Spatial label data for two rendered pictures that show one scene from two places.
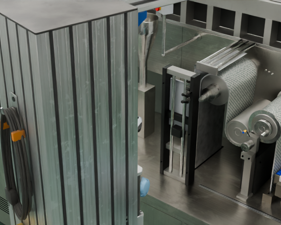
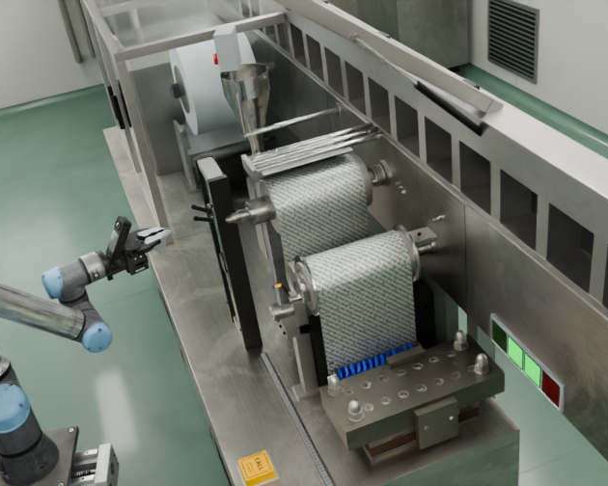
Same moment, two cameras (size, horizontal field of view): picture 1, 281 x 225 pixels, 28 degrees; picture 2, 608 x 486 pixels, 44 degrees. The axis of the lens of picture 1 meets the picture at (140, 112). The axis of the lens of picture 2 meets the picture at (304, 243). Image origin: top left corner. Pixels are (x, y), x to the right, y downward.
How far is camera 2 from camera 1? 1.60 m
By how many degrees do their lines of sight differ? 31
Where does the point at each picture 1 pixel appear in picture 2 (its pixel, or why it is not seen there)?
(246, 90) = (337, 215)
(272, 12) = (391, 79)
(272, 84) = (406, 209)
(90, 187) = not seen: outside the picture
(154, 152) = (259, 285)
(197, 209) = (220, 391)
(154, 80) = not seen: hidden behind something
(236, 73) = (308, 183)
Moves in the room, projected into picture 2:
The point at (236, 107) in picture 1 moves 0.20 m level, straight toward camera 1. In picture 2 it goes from (312, 241) to (257, 281)
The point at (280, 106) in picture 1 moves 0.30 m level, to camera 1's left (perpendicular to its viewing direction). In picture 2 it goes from (344, 255) to (238, 231)
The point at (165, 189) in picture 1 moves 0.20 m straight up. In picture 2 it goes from (212, 346) to (198, 289)
